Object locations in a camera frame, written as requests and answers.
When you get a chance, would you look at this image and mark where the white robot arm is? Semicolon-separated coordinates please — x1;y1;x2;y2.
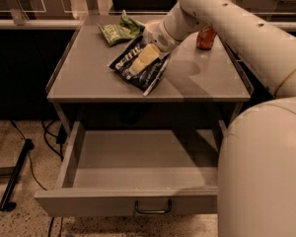
151;0;296;237

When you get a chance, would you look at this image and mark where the white paper bowl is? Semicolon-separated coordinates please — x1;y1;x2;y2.
143;20;160;37

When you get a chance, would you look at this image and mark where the grey open drawer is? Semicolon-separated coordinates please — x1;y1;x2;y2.
35;121;222;216

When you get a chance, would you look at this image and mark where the metal drawer handle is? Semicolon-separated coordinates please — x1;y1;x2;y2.
134;199;173;215

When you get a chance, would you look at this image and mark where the red soda can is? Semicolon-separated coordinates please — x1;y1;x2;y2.
196;26;217;50

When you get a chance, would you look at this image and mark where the green chip bag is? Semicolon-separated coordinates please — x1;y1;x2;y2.
98;11;145;46

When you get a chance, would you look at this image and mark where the black power cable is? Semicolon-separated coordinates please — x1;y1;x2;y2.
8;119;47;191

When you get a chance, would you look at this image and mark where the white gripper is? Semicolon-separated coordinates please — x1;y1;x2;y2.
129;18;182;75

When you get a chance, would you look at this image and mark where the grey counter cabinet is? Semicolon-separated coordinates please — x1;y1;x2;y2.
44;14;255;136

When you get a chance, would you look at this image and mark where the black floor stand leg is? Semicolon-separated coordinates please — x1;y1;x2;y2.
0;138;34;211

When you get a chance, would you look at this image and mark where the blue chip bag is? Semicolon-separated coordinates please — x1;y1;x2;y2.
109;36;170;97

